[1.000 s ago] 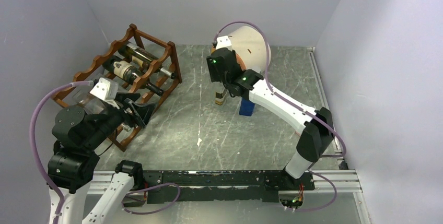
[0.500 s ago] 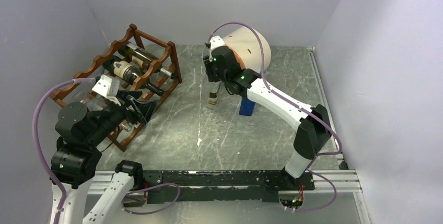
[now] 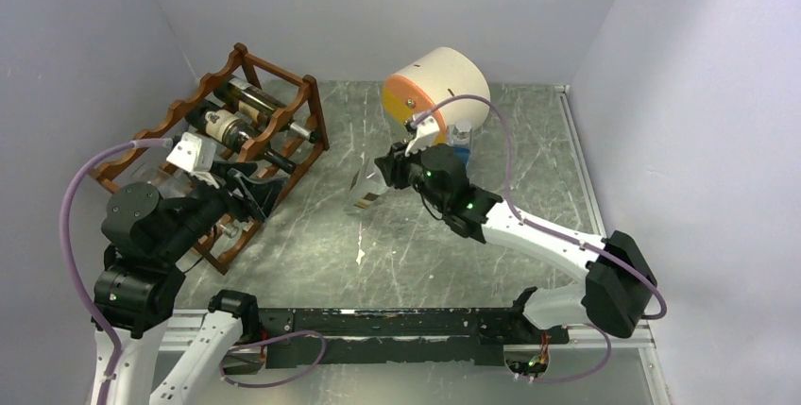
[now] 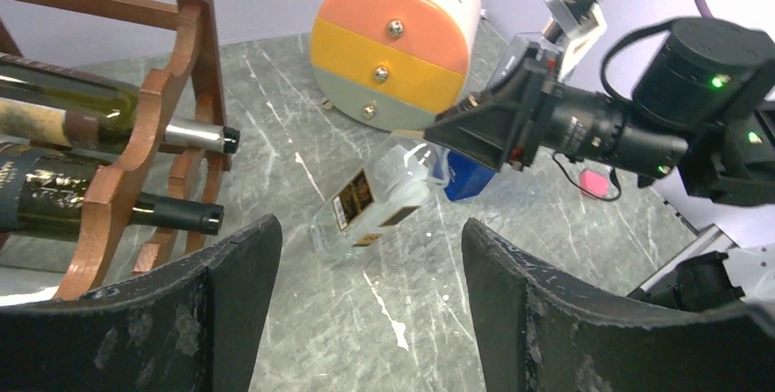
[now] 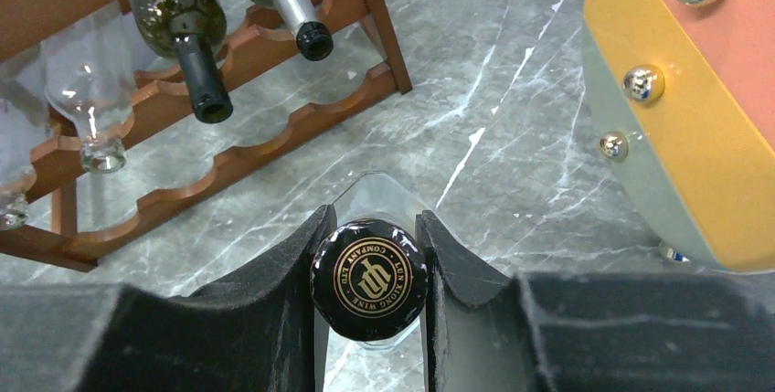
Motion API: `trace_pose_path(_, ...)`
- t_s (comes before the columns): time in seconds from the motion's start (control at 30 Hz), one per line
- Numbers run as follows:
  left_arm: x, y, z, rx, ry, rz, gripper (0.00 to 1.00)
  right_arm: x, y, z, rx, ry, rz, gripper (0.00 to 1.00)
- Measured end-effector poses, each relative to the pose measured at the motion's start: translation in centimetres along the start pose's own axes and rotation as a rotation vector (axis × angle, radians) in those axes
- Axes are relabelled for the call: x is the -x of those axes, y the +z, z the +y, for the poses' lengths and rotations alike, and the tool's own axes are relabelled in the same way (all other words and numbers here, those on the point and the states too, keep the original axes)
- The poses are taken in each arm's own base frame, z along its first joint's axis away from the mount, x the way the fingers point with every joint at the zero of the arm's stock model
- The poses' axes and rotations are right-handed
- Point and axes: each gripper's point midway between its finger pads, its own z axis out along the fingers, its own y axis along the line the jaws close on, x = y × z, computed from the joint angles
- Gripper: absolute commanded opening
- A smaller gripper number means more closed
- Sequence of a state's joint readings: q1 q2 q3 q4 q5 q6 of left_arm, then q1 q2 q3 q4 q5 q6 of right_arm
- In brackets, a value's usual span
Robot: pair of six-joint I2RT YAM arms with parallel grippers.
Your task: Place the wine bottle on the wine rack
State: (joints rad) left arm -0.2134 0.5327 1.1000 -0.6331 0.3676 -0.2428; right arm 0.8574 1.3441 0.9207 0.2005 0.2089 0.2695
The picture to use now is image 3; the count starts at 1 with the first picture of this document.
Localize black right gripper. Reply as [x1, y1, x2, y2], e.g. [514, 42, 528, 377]
[376, 137, 448, 214]

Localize blue bottle with silver cap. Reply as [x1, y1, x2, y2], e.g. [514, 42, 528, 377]
[448, 119, 472, 165]

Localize brown wooden wine rack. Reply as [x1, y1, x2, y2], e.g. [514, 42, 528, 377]
[90, 42, 331, 276]

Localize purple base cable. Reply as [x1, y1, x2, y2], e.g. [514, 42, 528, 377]
[218, 329, 328, 390]
[513, 322, 613, 386]

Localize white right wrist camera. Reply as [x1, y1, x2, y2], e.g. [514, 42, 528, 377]
[404, 112, 441, 157]

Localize cream orange yellow cylinder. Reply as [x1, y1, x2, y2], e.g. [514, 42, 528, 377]
[382, 47, 491, 140]

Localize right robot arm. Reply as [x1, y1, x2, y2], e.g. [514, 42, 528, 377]
[374, 143, 656, 343]

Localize aluminium frame rail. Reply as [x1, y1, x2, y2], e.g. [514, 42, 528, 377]
[149, 305, 673, 405]

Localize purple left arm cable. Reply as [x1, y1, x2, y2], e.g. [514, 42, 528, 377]
[59, 136, 173, 405]

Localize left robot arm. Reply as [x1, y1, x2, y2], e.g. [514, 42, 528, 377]
[92, 162, 288, 404]

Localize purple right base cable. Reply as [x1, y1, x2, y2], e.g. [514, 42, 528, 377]
[513, 322, 613, 386]

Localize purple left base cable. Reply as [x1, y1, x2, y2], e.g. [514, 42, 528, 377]
[218, 329, 328, 390]

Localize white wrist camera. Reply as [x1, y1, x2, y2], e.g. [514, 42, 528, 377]
[166, 132, 218, 188]
[404, 112, 441, 157]

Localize dark green wine bottle front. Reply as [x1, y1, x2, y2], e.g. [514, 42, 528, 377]
[185, 102, 297, 174]

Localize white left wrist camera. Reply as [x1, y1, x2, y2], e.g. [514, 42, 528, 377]
[166, 132, 218, 188]

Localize clear bottle with black cap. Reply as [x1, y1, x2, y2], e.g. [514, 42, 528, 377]
[343, 156, 389, 215]

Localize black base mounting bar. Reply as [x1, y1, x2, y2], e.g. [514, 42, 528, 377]
[206, 290, 571, 371]

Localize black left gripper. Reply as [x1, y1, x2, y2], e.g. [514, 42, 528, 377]
[156, 158, 289, 261]

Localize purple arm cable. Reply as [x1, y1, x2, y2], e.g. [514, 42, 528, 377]
[409, 93, 669, 321]
[59, 136, 173, 405]

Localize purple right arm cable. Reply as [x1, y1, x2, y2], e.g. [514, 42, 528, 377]
[409, 93, 669, 321]

